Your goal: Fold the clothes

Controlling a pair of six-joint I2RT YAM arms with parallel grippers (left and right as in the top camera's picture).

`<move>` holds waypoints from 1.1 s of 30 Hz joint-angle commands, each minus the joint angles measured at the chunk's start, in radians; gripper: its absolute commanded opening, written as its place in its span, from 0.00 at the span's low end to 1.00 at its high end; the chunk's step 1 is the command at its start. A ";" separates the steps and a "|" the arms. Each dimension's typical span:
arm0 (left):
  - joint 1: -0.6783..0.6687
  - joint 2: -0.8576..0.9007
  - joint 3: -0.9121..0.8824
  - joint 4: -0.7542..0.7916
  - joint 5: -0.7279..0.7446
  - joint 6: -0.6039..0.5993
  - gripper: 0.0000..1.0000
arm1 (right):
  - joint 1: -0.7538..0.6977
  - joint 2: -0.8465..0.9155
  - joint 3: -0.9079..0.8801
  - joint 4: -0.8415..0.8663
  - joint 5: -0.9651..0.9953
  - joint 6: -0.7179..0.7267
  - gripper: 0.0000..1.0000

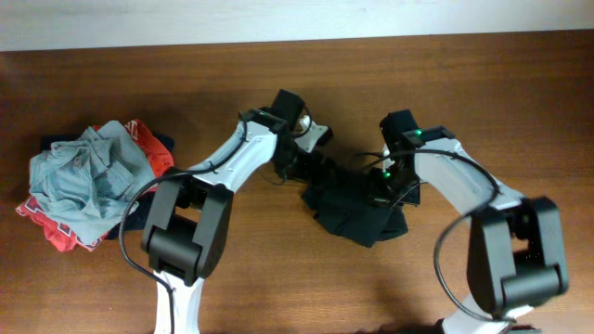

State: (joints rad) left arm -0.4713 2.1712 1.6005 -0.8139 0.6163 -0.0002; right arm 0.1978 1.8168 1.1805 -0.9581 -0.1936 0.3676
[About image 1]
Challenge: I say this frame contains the black Nike t-shirt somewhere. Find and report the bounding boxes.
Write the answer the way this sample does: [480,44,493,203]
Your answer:
[302,160,408,248]

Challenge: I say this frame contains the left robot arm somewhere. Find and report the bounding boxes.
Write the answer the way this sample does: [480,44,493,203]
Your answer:
[140,90,333,333]

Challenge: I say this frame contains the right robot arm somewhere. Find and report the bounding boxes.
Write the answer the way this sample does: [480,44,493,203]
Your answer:
[369,109,570,334]

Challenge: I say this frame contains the grey crumpled t-shirt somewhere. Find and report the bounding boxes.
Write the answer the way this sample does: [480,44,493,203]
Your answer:
[29,121,155,244]

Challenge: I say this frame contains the left black cable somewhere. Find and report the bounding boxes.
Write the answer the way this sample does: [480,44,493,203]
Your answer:
[118,109,312,334]

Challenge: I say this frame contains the black cable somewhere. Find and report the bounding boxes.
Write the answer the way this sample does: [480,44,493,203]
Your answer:
[118,109,312,334]
[352,148,516,324]

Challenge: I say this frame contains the right black cable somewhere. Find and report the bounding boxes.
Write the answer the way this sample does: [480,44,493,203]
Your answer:
[352,148,516,324]

